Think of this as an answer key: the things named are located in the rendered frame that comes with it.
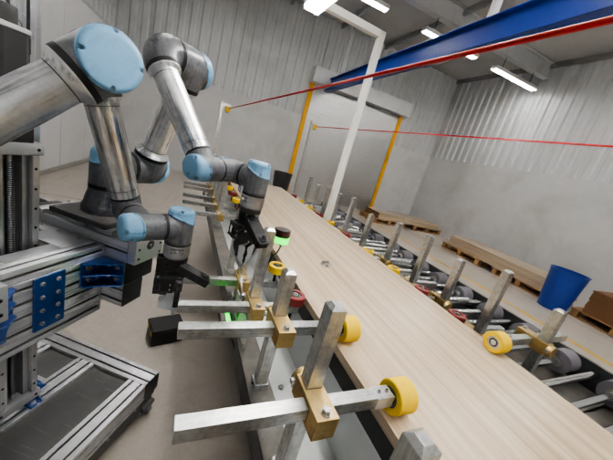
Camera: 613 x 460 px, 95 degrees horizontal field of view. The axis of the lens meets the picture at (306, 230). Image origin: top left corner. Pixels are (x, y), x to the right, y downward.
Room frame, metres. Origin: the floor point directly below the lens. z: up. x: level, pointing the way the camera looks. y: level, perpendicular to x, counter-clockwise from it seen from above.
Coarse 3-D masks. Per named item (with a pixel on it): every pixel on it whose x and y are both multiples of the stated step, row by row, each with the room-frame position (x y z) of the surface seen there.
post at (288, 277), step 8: (288, 272) 0.71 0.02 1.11; (280, 280) 0.73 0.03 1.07; (288, 280) 0.71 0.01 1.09; (280, 288) 0.71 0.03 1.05; (288, 288) 0.71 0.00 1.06; (280, 296) 0.71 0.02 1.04; (288, 296) 0.72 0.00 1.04; (280, 304) 0.71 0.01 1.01; (288, 304) 0.72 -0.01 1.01; (280, 312) 0.71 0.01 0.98; (264, 344) 0.72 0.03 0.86; (272, 344) 0.71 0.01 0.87; (264, 352) 0.71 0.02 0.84; (272, 352) 0.72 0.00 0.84; (264, 360) 0.71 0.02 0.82; (272, 360) 0.72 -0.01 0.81; (256, 368) 0.73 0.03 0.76; (264, 368) 0.71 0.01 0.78; (256, 376) 0.71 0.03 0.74; (264, 376) 0.71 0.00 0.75
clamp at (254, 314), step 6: (246, 294) 0.95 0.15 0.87; (246, 300) 0.94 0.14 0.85; (252, 300) 0.91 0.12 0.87; (258, 300) 0.93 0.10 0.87; (252, 306) 0.88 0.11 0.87; (264, 306) 0.90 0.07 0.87; (252, 312) 0.86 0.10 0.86; (258, 312) 0.87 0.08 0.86; (252, 318) 0.86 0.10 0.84; (258, 318) 0.87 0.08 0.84
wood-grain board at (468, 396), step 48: (336, 240) 1.91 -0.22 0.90; (336, 288) 1.14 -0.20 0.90; (384, 288) 1.29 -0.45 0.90; (384, 336) 0.87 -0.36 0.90; (432, 336) 0.97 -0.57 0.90; (480, 336) 1.07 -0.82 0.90; (432, 384) 0.69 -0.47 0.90; (480, 384) 0.75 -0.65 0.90; (528, 384) 0.83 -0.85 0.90; (384, 432) 0.52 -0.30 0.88; (432, 432) 0.53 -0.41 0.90; (480, 432) 0.57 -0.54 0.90; (528, 432) 0.62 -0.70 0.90; (576, 432) 0.66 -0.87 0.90
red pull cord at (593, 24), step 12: (576, 24) 0.39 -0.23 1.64; (588, 24) 0.37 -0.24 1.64; (600, 24) 0.36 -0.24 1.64; (528, 36) 0.43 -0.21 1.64; (540, 36) 0.42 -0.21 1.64; (552, 36) 0.41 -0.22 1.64; (480, 48) 0.49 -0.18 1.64; (492, 48) 0.48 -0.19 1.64; (432, 60) 0.58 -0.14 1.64; (444, 60) 0.55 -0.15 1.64; (384, 72) 0.70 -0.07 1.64; (336, 84) 0.92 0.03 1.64
